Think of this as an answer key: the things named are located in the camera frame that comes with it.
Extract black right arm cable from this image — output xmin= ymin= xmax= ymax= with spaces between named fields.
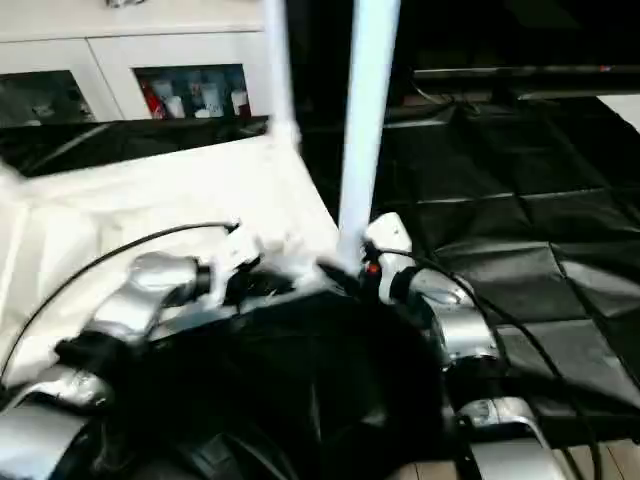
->
xmin=378 ymin=246 xmax=602 ymax=480

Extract white glass-door cabinet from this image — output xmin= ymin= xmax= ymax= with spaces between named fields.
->
xmin=0 ymin=0 xmax=275 ymax=127

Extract long dark metal bar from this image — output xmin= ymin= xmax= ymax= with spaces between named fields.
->
xmin=411 ymin=63 xmax=640 ymax=82

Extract black shiny mat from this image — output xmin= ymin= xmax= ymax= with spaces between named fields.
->
xmin=0 ymin=92 xmax=640 ymax=480

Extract white plastic table top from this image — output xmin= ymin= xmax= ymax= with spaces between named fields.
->
xmin=0 ymin=132 xmax=352 ymax=397

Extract red bottle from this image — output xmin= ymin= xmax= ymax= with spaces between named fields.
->
xmin=141 ymin=81 xmax=167 ymax=121

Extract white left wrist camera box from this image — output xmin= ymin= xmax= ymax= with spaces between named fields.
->
xmin=206 ymin=223 xmax=267 ymax=310

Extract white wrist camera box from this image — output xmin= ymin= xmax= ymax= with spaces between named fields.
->
xmin=361 ymin=211 xmax=415 ymax=302
xmin=206 ymin=223 xmax=267 ymax=310

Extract white sheet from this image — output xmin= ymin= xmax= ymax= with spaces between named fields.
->
xmin=596 ymin=93 xmax=640 ymax=127

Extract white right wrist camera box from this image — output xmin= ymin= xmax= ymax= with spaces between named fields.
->
xmin=361 ymin=211 xmax=415 ymax=302

